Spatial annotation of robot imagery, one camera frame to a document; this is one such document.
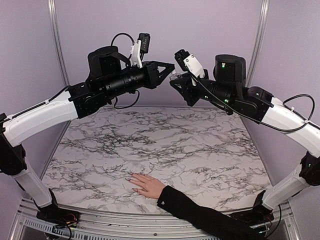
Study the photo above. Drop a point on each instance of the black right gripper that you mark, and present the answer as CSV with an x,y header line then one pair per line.
x,y
190,98

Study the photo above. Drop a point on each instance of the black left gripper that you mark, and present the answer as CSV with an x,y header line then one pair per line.
x,y
154,79

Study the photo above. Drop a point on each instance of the clear nail polish bottle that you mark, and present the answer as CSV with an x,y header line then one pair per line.
x,y
175,76

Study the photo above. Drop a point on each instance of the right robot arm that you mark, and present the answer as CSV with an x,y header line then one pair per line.
x,y
228,92

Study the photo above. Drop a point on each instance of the black sleeved forearm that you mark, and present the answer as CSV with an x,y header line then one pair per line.
x,y
207,219

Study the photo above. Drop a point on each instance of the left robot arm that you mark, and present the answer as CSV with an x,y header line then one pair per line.
x,y
111,74

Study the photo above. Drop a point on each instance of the person's bare hand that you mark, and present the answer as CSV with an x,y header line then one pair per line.
x,y
146,185

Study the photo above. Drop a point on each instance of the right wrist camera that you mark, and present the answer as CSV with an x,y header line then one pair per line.
x,y
189,63

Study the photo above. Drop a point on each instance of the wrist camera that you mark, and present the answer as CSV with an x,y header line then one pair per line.
x,y
189,63
141,48

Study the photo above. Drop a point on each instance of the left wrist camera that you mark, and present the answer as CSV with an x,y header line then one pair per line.
x,y
141,48

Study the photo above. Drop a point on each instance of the right aluminium frame post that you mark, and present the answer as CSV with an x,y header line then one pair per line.
x,y
257,47

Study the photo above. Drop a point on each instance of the aluminium frame post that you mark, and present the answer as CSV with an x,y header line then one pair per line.
x,y
57,40
257,47

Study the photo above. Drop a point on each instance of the left aluminium frame post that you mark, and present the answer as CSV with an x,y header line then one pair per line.
x,y
57,40

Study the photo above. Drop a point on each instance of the front aluminium rail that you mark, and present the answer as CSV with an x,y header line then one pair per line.
x,y
104,225

